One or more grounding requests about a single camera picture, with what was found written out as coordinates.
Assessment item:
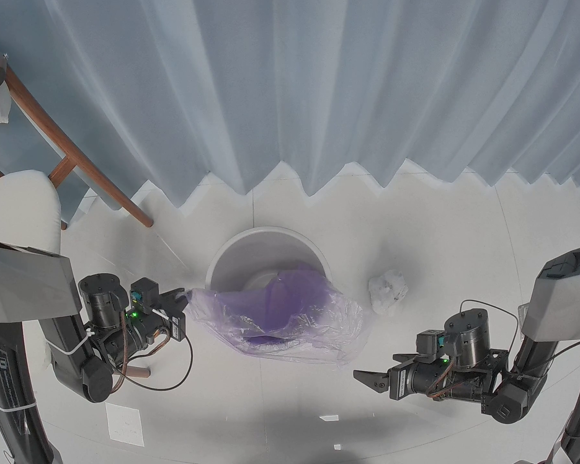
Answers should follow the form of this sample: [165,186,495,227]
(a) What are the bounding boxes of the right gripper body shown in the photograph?
[389,360,449,401]

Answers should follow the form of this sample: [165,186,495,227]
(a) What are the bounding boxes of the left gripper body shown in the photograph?
[126,294,188,356]

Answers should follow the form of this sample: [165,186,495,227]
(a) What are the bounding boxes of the purple plastic bag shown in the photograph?
[184,269,370,368]

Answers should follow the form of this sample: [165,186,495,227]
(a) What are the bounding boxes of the white trash bin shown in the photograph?
[205,227,330,308]

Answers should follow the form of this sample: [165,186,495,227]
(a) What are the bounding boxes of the crumpled white paper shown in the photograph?
[368,269,409,315]

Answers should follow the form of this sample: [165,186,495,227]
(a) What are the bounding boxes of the cream wooden chair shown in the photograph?
[0,34,154,381]

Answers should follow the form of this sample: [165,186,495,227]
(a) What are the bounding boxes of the blue-green curtain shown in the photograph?
[0,0,580,226]

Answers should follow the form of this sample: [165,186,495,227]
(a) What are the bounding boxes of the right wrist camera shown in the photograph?
[415,329,454,360]

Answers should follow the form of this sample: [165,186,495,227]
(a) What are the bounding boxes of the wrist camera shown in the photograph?
[415,329,454,360]
[129,278,161,310]

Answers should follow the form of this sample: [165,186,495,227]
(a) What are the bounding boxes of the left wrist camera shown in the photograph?
[129,278,161,310]

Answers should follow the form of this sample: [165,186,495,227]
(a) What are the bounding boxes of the black cable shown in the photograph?
[460,300,523,344]
[121,334,194,391]

